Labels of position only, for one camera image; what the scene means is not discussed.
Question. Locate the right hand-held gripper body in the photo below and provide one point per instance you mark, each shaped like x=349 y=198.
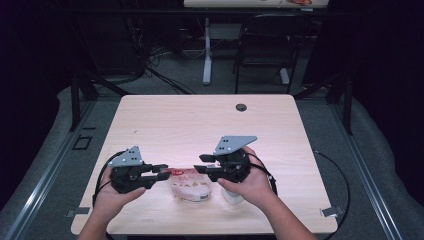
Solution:
x=233 y=166

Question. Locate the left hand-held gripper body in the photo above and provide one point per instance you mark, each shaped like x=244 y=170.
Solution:
x=128 y=176

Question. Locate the red and white plastic bag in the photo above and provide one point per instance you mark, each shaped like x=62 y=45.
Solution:
x=190 y=186

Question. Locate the white plastic container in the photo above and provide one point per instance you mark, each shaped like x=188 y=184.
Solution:
x=233 y=197

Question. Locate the person's left hand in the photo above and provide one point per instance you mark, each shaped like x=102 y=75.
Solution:
x=106 y=200

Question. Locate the person's right hand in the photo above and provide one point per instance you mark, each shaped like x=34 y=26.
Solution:
x=256 y=190

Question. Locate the grey tape piece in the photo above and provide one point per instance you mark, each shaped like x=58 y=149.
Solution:
x=331 y=211
x=78 y=211

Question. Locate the black metal stand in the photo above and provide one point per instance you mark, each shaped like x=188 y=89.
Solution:
x=75 y=100
x=348 y=103

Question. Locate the wooden desk with white legs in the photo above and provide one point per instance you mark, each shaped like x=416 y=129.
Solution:
x=207 y=60

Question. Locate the black folding chair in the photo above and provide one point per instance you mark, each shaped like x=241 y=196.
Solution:
x=266 y=40

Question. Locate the black curtain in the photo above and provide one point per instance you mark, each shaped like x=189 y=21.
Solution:
x=26 y=83
x=393 y=83

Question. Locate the orange object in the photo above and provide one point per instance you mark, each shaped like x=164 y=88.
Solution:
x=300 y=2

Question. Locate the aluminium floor rail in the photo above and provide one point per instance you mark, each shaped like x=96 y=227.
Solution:
x=30 y=196
x=376 y=203

